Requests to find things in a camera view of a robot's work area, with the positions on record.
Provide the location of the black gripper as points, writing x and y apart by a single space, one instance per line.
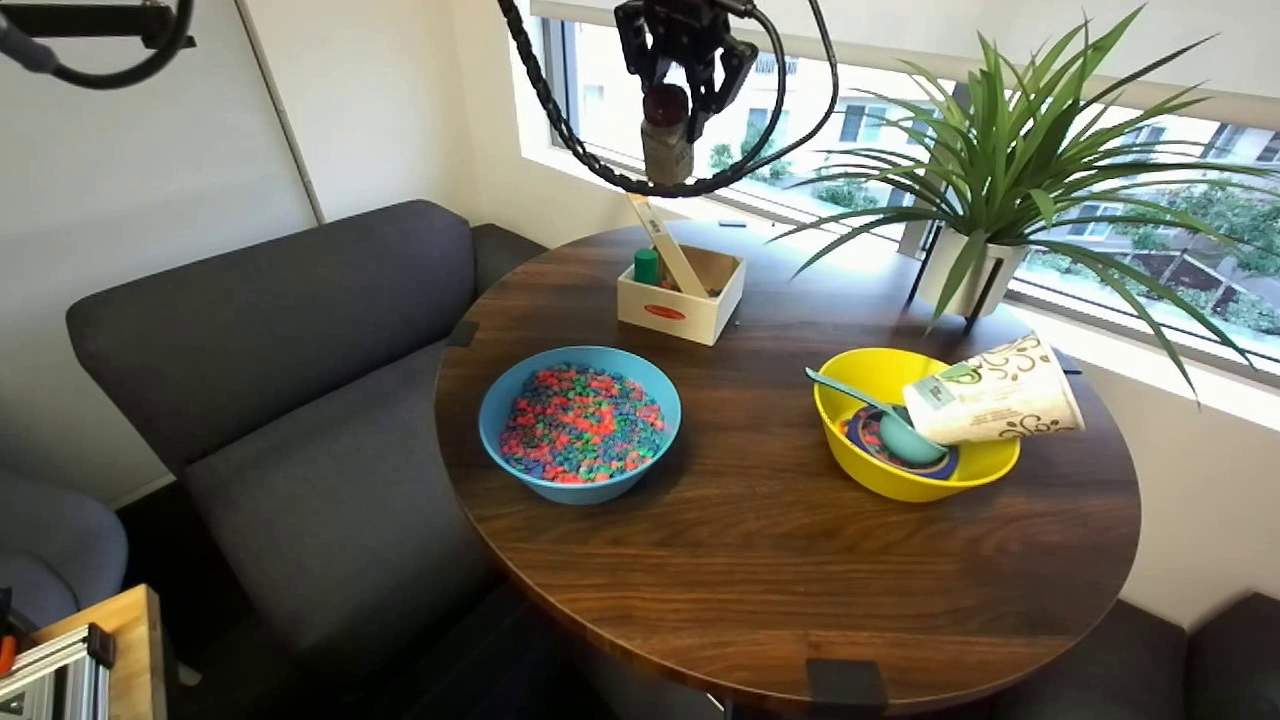
684 24

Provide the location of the glass jar with brown lid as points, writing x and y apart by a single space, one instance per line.
668 148

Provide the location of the small wooden box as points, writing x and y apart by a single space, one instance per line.
679 312

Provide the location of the wooden spatula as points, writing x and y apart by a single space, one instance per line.
668 253

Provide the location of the small green toy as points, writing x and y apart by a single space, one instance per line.
645 266

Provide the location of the white plant pot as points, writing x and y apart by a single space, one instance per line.
950 272

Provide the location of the green spiky plant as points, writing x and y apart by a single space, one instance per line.
1014 134

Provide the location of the yellow bowl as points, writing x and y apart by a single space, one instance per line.
864 380

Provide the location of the colourful beads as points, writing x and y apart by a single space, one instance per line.
580 427

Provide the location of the small purple dish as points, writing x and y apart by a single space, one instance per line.
864 435

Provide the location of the blue bowl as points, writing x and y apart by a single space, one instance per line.
512 447

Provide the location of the teal spoon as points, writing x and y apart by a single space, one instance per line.
911 441

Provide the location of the patterned paper cup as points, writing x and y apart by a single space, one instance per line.
1001 398

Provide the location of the dark grey sofa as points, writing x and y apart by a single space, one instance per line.
304 464

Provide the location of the black tape patch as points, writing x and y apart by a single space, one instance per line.
846 680

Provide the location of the dark grey bench seat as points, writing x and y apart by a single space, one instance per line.
1173 664

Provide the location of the grey armchair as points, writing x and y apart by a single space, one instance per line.
55 543

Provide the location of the aluminium frame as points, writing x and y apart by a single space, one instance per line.
55 680

